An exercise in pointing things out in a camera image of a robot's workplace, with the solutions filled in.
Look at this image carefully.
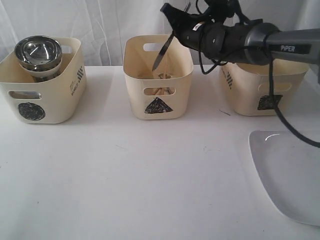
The cream bin with triangle mark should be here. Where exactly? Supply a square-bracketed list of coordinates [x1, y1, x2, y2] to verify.
[123, 34, 194, 120]

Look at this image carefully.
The steel spoon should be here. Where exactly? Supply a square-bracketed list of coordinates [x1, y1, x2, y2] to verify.
[157, 73, 172, 79]

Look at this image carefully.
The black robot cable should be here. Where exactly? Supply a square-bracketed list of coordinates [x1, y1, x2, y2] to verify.
[182, 0, 320, 148]

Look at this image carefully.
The steel table knife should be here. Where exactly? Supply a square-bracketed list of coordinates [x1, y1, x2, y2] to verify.
[152, 32, 174, 71]

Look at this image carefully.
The cream bin with square mark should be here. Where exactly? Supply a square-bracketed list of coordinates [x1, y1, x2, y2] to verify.
[219, 59, 309, 116]

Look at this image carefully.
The wooden chopstick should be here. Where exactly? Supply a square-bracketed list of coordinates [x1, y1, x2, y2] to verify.
[143, 87, 165, 96]

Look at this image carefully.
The large white square plate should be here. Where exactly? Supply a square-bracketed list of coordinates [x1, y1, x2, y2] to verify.
[248, 130, 320, 227]

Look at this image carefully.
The white ceramic bowl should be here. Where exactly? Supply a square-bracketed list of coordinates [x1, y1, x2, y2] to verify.
[24, 64, 61, 78]

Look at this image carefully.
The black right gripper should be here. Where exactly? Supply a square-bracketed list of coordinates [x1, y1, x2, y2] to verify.
[160, 2, 225, 54]

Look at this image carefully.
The cream bin with circle mark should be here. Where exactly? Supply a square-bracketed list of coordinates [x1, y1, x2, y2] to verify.
[0, 37, 87, 124]

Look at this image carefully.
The steel mug with solid handle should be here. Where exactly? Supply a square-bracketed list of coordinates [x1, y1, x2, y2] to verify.
[8, 91, 42, 100]

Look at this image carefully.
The white backdrop curtain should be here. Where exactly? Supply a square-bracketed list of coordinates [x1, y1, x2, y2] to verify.
[0, 0, 320, 66]

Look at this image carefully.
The stainless steel bowl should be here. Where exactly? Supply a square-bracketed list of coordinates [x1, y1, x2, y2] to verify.
[14, 35, 63, 72]
[22, 41, 53, 64]

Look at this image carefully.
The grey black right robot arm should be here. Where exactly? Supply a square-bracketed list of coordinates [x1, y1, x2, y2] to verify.
[160, 0, 320, 67]

